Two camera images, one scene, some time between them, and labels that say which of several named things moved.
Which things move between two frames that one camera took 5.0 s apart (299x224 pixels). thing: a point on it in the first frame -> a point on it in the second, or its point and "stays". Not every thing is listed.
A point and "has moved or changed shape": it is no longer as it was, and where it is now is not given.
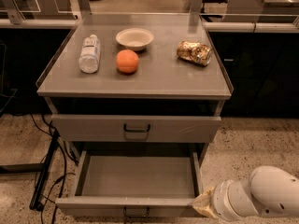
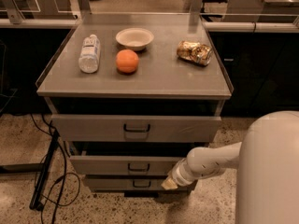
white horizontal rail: [206, 26] stays
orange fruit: [127, 62] stays
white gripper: [220, 200] -> [177, 175]
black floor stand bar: [43, 168] stays
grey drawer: [135, 185] has moved or changed shape
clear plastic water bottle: [90, 55] stays
